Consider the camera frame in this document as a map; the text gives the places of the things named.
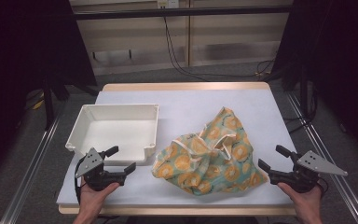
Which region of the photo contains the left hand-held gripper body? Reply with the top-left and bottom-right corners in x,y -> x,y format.
74,147 -> 127,192

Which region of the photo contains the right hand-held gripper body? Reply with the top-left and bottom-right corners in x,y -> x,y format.
269,150 -> 349,193

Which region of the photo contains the lemon print cloth bag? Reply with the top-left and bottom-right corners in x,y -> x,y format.
151,106 -> 269,196

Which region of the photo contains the person's left hand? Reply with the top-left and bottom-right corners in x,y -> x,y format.
76,182 -> 120,218

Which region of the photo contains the person's right hand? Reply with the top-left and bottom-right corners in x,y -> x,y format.
277,183 -> 324,217

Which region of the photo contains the white plastic tray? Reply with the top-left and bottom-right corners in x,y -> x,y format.
64,103 -> 160,164

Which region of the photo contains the black metal stand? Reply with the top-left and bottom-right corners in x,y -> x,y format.
297,66 -> 319,125
41,74 -> 101,132

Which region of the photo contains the white table mat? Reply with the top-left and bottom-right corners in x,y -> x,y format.
56,90 -> 297,206

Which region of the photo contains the wooden table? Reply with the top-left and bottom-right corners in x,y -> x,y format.
58,81 -> 297,217

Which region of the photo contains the black curtain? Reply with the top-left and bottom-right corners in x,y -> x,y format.
273,0 -> 358,164
0,0 -> 98,186

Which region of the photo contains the black horizontal bar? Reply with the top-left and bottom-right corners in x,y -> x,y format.
74,5 -> 294,21

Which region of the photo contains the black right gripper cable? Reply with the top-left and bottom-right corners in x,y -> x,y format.
316,176 -> 330,194

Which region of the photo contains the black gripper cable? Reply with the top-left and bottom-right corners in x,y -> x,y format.
316,176 -> 330,194
74,157 -> 88,204

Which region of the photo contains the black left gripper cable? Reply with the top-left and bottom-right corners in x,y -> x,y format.
74,157 -> 88,204

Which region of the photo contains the black floor cable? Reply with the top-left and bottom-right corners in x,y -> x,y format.
283,115 -> 312,135

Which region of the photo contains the metal floor rail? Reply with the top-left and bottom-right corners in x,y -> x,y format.
0,115 -> 63,224
285,91 -> 358,224

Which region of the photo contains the black wall cable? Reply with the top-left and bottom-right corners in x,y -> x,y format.
162,15 -> 276,79

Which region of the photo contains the white wall outlet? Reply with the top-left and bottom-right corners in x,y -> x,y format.
157,0 -> 180,9

